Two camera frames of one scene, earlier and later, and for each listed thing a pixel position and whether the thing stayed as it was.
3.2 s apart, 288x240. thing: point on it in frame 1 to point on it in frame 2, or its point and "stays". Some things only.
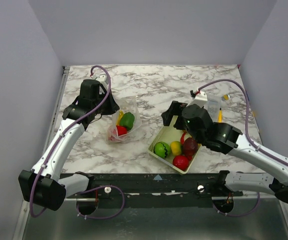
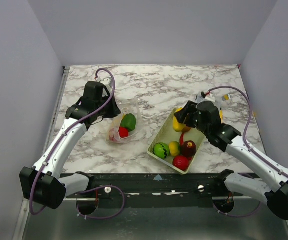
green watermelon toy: x=161 y=149 stays
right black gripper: x=173 y=115 to x=183 y=114
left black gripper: x=113 y=106 stays
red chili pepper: x=182 y=138 stays
